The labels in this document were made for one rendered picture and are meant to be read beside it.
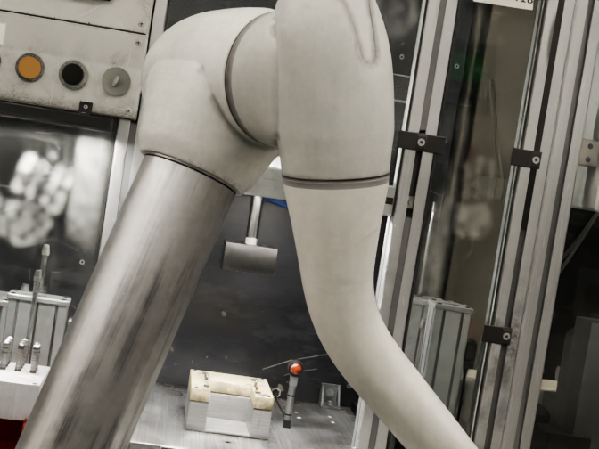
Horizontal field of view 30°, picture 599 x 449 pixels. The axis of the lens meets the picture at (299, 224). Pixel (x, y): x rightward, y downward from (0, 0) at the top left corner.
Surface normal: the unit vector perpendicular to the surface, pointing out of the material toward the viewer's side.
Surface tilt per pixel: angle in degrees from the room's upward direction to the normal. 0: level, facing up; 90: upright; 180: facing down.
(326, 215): 111
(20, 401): 90
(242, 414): 90
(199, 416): 90
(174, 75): 78
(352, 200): 106
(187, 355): 90
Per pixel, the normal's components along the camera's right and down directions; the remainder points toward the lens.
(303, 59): -0.49, 0.10
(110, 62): 0.11, 0.07
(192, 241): 0.63, 0.15
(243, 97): -0.72, 0.28
